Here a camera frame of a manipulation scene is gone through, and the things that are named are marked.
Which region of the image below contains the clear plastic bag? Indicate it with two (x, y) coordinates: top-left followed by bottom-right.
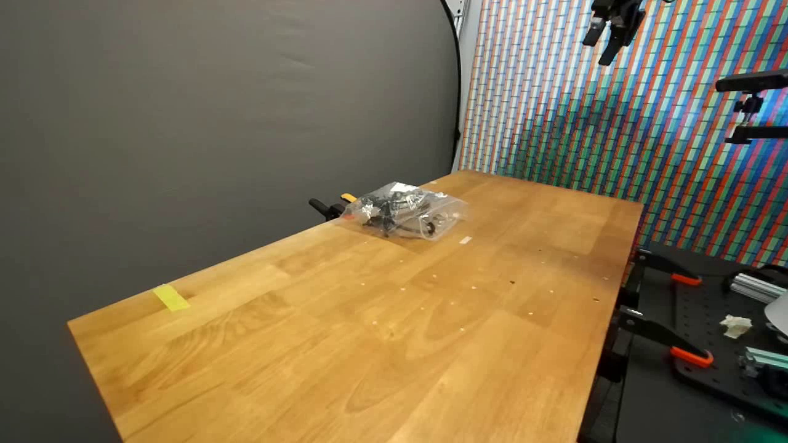
(342, 182), (470, 240)

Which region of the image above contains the black cable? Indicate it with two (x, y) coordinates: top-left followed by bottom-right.
(363, 186), (442, 240)

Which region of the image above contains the aluminium extrusion bar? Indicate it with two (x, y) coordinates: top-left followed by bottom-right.
(732, 272), (788, 304)

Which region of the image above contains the white crumpled object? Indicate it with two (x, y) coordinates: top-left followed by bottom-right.
(721, 314), (753, 340)

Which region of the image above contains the orange-tipped black clamp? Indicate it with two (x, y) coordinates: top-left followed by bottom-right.
(307, 196), (348, 220)

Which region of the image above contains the black perforated side table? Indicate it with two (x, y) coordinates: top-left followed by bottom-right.
(580, 246), (788, 443)

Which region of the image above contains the yellow tape strip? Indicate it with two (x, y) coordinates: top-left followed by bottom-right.
(154, 286), (190, 311)

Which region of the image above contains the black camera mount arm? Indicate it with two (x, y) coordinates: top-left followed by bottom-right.
(715, 69), (788, 145)

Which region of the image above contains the orange-handled clamp upper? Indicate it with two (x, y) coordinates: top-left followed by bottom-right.
(636, 249), (703, 288)

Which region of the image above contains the orange-handled clamp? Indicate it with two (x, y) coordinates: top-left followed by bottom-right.
(619, 308), (715, 369)
(636, 249), (703, 288)

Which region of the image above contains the orange-handled clamp lower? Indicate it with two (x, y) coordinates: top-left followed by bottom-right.
(619, 308), (715, 369)

